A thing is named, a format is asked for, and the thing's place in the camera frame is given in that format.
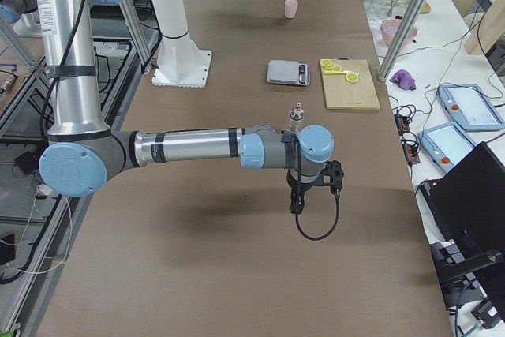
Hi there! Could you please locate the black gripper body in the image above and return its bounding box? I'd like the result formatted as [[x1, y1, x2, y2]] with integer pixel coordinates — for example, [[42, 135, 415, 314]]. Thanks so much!
[[286, 170, 324, 215]]

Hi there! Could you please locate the glass sauce dispenser bottle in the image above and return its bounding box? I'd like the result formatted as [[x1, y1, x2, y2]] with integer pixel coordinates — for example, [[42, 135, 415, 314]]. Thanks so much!
[[286, 103, 305, 134]]

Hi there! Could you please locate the pink plastic cup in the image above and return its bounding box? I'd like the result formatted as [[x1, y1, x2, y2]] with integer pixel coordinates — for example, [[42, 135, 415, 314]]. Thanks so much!
[[284, 0, 298, 19]]

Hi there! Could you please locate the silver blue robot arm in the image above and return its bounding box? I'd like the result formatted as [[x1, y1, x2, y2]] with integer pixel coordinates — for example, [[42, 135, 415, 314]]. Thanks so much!
[[1, 0, 343, 215]]

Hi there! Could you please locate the silver digital kitchen scale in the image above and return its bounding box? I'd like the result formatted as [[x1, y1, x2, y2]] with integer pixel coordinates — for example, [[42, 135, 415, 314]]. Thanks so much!
[[267, 59, 310, 86]]

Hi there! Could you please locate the wooden cutting board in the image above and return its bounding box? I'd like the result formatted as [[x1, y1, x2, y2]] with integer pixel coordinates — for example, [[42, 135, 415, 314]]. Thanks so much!
[[320, 58, 380, 110]]

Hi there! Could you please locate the yellow plastic knife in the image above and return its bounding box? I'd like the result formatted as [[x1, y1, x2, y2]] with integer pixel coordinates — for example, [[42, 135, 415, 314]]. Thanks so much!
[[323, 70, 353, 75]]

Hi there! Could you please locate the lemon slice on knife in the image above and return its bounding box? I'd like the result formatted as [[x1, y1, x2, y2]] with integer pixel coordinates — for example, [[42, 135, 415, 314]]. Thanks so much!
[[320, 59, 335, 70]]

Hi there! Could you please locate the purple cloth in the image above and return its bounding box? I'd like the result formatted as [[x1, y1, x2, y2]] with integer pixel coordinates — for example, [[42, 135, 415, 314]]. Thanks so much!
[[390, 69, 417, 90]]

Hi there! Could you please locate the near blue teach pendant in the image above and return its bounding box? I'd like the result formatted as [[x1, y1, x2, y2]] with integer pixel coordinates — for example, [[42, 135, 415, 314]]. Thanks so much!
[[417, 122, 477, 173]]

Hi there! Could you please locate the blue teach pendant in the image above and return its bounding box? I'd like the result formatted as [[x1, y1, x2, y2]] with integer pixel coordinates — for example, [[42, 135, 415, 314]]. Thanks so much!
[[438, 84, 504, 132], [417, 122, 477, 173]]

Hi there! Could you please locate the black monitor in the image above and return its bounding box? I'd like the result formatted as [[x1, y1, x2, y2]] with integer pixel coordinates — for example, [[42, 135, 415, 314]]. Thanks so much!
[[421, 142, 504, 309]]

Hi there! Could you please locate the pink bowl with ice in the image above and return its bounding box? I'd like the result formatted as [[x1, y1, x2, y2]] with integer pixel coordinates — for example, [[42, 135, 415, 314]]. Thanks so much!
[[380, 19, 418, 47]]

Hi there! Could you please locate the far blue teach pendant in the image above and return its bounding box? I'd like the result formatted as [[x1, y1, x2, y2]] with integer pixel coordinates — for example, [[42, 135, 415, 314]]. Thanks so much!
[[438, 84, 504, 132]]

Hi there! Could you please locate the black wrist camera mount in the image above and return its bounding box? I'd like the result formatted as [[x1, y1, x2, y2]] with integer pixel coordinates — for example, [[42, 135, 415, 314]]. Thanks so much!
[[321, 160, 344, 191]]

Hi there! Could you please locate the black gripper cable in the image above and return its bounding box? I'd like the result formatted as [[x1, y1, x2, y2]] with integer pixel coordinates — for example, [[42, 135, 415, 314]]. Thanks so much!
[[294, 190, 341, 241]]

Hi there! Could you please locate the lemon slice near handle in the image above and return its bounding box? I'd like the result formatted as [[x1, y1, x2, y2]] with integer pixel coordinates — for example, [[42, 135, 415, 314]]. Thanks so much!
[[345, 72, 359, 83]]

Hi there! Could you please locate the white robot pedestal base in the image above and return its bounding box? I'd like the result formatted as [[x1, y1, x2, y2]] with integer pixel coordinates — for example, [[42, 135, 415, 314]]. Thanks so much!
[[151, 0, 212, 88]]

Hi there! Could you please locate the aluminium frame post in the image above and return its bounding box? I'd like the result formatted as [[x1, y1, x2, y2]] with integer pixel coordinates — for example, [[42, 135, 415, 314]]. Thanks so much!
[[377, 0, 426, 82]]

